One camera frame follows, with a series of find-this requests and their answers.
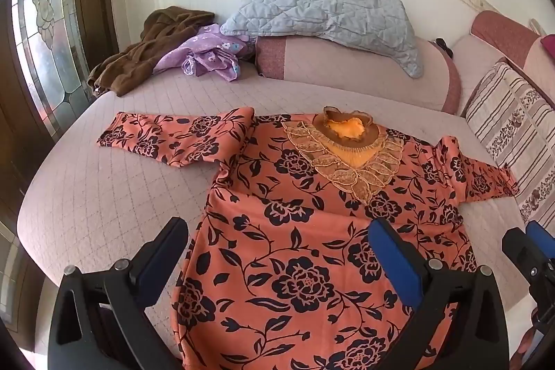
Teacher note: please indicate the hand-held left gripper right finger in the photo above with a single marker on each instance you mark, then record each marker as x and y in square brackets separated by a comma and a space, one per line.
[396, 261]

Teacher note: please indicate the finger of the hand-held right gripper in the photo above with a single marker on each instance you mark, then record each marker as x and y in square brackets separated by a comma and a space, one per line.
[520, 251]
[542, 235]

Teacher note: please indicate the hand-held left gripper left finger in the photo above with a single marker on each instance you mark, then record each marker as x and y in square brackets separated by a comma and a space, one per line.
[158, 266]

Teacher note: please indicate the orange black floral blouse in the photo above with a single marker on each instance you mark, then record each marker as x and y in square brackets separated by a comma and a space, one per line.
[303, 222]

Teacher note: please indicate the striped floral cushion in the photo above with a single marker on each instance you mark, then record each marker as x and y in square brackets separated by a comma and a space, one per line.
[507, 114]

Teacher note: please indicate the magenta plastic object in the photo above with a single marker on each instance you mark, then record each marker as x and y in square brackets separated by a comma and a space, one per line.
[548, 47]

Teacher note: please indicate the pink maroon-edged bolster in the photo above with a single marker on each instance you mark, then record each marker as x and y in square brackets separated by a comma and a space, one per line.
[338, 66]

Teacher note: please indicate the pink maroon-trimmed backrest cushion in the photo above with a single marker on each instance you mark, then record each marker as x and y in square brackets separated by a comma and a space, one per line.
[503, 32]

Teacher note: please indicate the brown garment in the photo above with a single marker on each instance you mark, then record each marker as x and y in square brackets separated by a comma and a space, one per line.
[130, 58]

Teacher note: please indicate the small black object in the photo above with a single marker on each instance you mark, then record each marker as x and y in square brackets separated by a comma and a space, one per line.
[443, 47]

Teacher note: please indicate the purple floral garment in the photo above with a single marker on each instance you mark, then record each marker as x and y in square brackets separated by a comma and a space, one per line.
[203, 53]

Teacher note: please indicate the stained glass door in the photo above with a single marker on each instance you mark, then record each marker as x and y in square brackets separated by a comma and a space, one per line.
[47, 27]

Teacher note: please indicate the grey quilted blanket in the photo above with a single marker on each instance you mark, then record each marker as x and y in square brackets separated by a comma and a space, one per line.
[312, 6]

